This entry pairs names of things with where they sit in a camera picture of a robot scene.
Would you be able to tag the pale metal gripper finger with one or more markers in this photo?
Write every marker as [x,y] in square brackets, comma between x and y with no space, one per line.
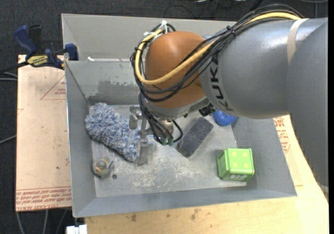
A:
[138,153]
[145,152]

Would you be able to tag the blue and white fluffy duster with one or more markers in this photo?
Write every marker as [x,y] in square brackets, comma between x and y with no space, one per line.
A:
[109,128]

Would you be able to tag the grey metal bin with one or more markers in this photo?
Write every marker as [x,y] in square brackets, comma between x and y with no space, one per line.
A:
[182,175]

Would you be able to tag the dark grey flat block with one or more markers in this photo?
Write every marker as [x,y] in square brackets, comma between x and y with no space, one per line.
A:
[194,136]

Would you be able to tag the blue ball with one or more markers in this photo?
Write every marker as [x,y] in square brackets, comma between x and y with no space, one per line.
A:
[224,119]

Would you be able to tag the green cube box, yellow dots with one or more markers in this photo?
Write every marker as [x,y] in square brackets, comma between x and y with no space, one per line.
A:
[236,164]

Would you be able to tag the brown cardboard board, red print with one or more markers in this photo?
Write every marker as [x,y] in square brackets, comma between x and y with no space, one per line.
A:
[41,128]

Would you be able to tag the black cylinder on white bracket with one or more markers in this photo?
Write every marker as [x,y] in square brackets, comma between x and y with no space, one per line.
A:
[207,111]

